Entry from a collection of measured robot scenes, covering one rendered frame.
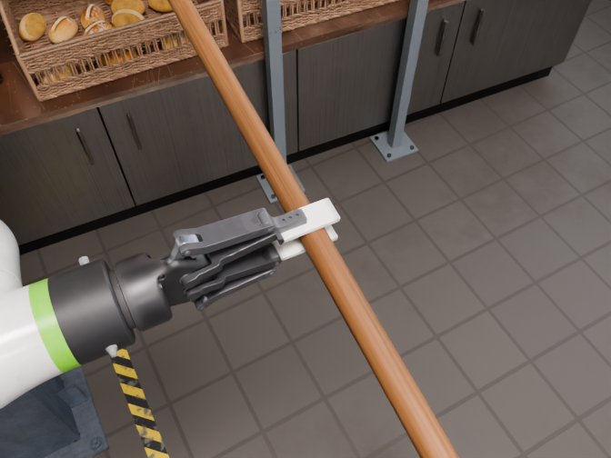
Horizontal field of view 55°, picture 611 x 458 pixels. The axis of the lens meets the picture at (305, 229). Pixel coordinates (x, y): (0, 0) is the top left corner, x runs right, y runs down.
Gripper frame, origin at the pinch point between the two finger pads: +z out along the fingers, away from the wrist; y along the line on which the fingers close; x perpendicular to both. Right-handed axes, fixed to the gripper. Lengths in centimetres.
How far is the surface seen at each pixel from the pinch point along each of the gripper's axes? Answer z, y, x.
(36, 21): -22, 57, -130
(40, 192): -39, 89, -96
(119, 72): -6, 59, -101
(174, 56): 10, 59, -101
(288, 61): 43, 67, -95
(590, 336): 98, 112, 8
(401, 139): 86, 113, -86
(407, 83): 84, 85, -88
